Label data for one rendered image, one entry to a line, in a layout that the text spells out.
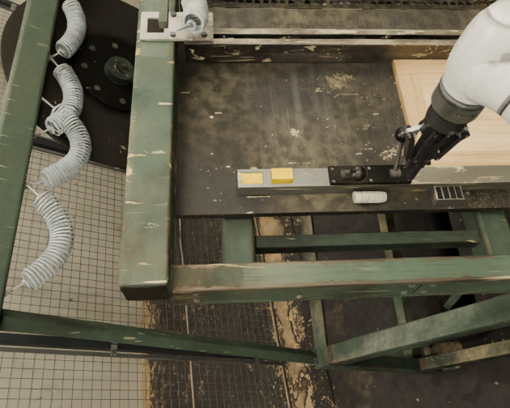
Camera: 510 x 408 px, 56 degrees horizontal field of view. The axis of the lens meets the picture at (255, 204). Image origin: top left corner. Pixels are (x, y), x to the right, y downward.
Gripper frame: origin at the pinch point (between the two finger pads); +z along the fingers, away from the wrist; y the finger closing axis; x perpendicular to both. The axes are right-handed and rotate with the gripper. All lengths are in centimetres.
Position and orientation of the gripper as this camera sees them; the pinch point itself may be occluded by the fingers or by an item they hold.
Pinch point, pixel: (414, 166)
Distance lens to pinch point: 110.7
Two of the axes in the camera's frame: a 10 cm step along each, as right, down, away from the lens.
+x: -0.6, -8.9, 4.6
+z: -0.6, 4.6, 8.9
